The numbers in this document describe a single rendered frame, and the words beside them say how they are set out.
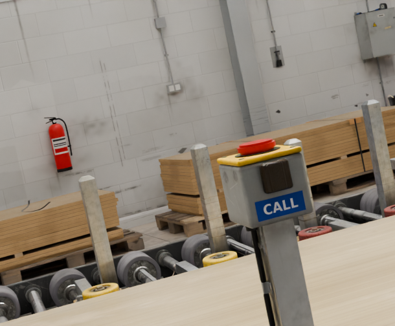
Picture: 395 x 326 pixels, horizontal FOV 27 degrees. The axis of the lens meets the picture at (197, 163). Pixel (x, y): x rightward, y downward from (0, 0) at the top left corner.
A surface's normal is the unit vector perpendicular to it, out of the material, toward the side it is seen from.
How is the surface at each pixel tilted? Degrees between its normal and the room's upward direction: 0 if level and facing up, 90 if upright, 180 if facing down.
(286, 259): 90
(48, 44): 90
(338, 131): 90
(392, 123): 90
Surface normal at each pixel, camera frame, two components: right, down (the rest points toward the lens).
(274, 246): 0.28, 0.04
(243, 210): -0.94, 0.22
